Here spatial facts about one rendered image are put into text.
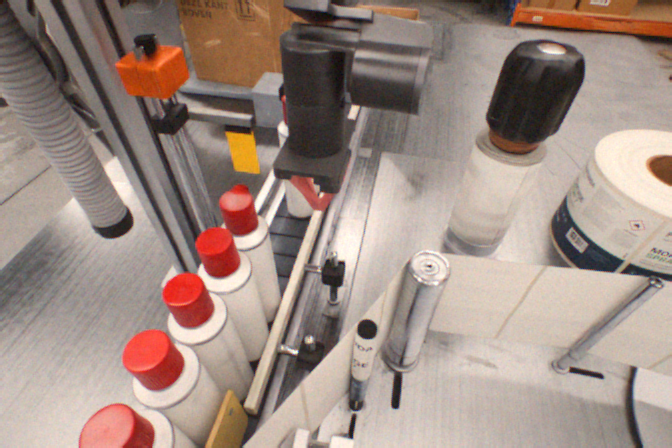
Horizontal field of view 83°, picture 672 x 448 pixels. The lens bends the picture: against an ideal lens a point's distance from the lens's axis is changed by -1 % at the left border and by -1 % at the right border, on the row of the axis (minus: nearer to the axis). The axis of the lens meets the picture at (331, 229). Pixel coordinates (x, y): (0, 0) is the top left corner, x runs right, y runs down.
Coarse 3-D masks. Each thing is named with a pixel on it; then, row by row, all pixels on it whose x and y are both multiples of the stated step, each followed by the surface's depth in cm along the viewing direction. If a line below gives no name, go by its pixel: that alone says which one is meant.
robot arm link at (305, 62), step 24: (312, 24) 31; (288, 48) 30; (312, 48) 30; (336, 48) 30; (288, 72) 32; (312, 72) 31; (336, 72) 32; (288, 96) 34; (312, 96) 32; (336, 96) 33
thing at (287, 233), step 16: (272, 224) 62; (288, 224) 62; (304, 224) 62; (320, 224) 62; (272, 240) 60; (288, 240) 60; (288, 256) 58; (288, 272) 56; (304, 272) 56; (288, 320) 51; (256, 368) 46; (272, 368) 46; (256, 416) 42
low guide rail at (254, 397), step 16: (352, 112) 79; (320, 192) 62; (304, 240) 55; (304, 256) 53; (288, 288) 50; (288, 304) 48; (272, 336) 45; (272, 352) 44; (256, 384) 41; (256, 400) 40
